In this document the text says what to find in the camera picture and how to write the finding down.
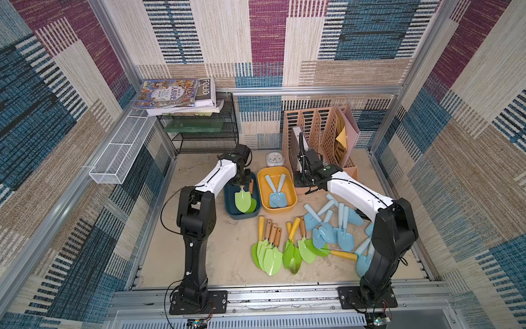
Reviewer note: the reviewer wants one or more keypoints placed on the green shovel yellow handle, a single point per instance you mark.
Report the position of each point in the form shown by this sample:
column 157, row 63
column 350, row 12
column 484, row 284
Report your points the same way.
column 323, row 252
column 292, row 258
column 254, row 250

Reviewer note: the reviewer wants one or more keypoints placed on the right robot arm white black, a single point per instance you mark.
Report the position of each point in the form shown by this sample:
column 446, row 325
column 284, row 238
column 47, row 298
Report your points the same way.
column 394, row 225

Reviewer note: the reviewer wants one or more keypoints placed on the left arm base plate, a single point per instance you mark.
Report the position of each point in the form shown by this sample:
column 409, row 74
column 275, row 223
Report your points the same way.
column 211, row 302

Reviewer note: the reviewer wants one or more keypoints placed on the pink desk file organizer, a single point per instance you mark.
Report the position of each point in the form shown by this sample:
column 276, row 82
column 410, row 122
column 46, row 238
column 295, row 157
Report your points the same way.
column 319, row 128

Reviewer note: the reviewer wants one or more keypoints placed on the yellow storage tray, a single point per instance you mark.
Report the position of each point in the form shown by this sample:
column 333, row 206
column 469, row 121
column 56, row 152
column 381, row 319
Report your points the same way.
column 276, row 179

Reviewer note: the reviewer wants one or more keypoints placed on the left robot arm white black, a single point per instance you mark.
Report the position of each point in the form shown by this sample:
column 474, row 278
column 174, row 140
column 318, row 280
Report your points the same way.
column 197, row 218

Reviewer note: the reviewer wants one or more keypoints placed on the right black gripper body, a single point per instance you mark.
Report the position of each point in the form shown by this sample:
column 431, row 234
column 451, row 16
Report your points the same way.
column 306, row 179

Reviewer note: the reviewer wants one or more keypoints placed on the white alarm clock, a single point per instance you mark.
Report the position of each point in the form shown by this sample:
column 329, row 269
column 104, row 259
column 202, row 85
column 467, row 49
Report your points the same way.
column 275, row 159

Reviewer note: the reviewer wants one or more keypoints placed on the green tray on shelf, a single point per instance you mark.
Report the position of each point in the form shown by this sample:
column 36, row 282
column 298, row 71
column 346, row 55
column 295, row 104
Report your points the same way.
column 194, row 126

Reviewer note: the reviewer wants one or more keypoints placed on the white wire mesh basket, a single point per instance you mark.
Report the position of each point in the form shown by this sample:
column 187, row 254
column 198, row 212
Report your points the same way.
column 115, row 162

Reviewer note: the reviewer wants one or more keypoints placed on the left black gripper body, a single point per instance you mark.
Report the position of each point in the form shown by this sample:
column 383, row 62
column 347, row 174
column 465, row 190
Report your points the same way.
column 243, row 179

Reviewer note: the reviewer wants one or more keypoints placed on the dark teal storage tray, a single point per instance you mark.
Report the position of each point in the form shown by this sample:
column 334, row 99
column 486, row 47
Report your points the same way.
column 229, row 204

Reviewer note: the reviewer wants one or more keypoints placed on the pink folder with yellow paper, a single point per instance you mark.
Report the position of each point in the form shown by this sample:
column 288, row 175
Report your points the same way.
column 347, row 133

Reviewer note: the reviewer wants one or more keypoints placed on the colorful picture book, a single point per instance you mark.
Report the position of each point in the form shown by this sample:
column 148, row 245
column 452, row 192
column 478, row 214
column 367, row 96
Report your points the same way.
column 167, row 94

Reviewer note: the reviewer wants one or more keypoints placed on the stack of white books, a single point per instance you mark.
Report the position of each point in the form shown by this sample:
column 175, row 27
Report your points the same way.
column 206, row 103

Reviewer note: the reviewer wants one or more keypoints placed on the white box in organizer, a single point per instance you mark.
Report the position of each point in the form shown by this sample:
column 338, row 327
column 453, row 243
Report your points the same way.
column 297, row 144

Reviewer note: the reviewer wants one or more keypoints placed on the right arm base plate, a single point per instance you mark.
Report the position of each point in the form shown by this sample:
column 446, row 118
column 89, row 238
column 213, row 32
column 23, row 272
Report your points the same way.
column 362, row 298

